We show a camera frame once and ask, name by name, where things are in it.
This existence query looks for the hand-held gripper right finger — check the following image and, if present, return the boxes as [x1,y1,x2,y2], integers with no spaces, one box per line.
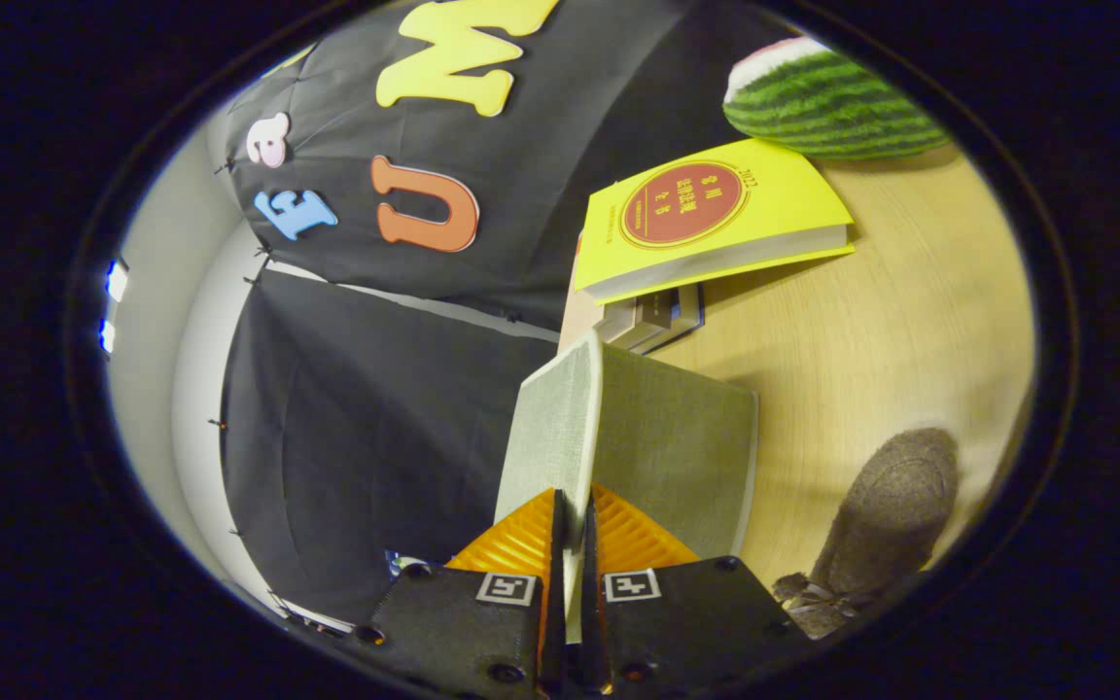
[577,483,814,699]

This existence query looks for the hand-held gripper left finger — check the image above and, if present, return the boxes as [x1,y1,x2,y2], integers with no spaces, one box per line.
[351,486,569,699]

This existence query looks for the green fabric storage box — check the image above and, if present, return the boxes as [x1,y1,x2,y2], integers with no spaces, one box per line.
[494,331,760,648]

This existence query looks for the brown fuzzy shoe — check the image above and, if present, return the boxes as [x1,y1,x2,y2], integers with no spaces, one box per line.
[772,428,960,641]

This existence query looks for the beige book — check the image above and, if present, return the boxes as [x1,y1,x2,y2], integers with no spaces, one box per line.
[558,262,678,353]

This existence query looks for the yellow book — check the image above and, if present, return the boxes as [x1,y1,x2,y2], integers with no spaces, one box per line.
[575,138,856,305]

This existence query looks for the watermelon plush toy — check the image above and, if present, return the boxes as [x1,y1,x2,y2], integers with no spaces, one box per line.
[722,37,950,161]

